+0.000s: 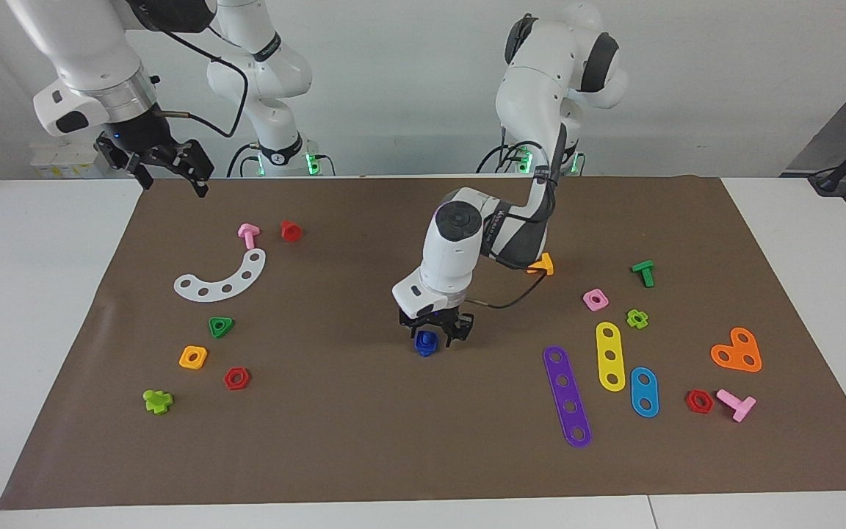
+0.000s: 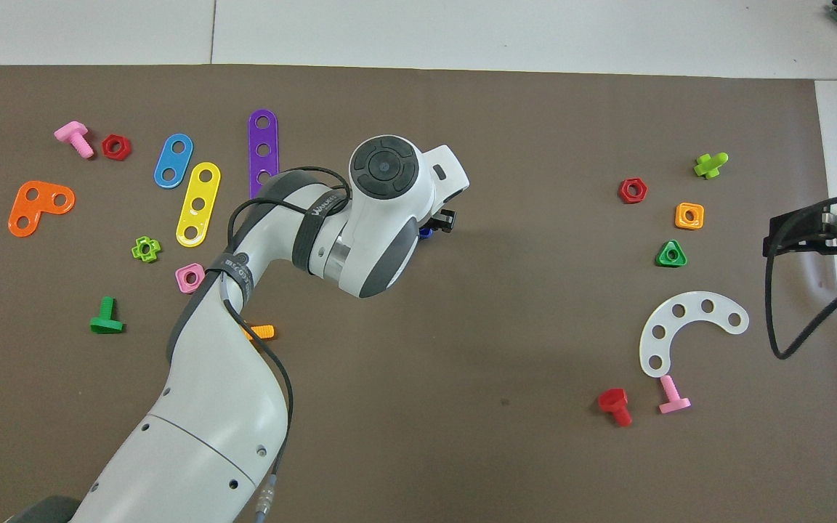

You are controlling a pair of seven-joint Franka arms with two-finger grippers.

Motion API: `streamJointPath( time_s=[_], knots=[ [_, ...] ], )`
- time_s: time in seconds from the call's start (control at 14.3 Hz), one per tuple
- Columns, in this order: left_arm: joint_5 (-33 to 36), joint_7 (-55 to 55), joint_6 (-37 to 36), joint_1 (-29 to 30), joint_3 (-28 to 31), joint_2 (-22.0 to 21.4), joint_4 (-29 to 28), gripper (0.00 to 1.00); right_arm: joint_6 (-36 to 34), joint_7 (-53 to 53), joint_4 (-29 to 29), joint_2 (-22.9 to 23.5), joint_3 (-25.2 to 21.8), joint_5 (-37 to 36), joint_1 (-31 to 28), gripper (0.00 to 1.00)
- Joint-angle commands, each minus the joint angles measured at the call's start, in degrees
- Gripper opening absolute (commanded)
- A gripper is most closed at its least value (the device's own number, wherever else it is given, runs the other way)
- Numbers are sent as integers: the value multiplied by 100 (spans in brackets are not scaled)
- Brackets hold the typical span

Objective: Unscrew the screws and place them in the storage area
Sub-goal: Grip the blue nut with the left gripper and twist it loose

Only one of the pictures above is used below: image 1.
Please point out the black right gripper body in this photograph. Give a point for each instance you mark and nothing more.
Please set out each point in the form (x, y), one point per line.
(136, 139)

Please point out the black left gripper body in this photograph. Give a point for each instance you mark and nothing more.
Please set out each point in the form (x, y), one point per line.
(434, 317)

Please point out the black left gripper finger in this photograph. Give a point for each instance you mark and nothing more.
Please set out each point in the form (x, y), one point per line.
(460, 334)
(411, 329)

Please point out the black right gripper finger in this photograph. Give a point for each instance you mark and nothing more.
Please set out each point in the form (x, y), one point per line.
(140, 175)
(199, 165)

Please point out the blue plastic screw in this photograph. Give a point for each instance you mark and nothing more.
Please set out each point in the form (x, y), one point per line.
(427, 335)

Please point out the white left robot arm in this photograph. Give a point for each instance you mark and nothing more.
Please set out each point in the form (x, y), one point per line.
(460, 250)

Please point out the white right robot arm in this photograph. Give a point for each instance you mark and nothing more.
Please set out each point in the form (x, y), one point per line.
(92, 44)

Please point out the pink plastic screw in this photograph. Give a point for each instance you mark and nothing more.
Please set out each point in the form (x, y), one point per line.
(248, 229)
(740, 406)

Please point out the white cardboard box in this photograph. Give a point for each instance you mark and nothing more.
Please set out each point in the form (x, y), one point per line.
(56, 165)

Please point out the orange plastic screw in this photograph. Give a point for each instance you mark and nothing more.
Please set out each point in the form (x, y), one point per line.
(545, 263)

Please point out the red plastic screw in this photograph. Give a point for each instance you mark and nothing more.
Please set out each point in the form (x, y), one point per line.
(291, 232)

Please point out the brown table mat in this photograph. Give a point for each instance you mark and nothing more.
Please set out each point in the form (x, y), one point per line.
(364, 441)

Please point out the white curved five-hole plate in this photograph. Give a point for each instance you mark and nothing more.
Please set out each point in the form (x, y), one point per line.
(237, 282)

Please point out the purple four-hole plastic plate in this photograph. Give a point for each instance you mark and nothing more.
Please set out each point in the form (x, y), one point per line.
(567, 394)

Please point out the pink square plastic nut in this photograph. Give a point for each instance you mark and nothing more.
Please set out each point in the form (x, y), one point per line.
(588, 305)

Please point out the yellow three-hole plastic plate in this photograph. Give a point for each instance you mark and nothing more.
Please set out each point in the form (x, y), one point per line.
(609, 344)

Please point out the dark green triangular nut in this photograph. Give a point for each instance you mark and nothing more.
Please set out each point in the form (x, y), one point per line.
(228, 322)

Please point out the lime green cross nut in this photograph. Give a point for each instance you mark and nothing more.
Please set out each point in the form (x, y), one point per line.
(629, 318)

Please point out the orange square plastic nut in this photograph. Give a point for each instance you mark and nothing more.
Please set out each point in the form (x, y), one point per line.
(183, 360)

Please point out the red hexagonal plastic nut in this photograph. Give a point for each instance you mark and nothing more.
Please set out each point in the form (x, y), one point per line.
(690, 405)
(228, 382)

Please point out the blue two-hole plastic plate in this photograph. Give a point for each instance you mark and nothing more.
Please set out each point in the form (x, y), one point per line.
(644, 391)

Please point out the dark green plastic screw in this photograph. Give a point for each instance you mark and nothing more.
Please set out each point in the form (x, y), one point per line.
(642, 266)

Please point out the lime green plastic screw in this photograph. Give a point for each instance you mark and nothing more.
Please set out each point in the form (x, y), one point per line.
(157, 402)

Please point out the orange heart-shaped plastic plate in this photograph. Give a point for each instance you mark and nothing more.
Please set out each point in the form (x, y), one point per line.
(736, 350)

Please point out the dark grey partition panel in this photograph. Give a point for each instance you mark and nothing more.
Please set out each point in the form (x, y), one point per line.
(834, 136)

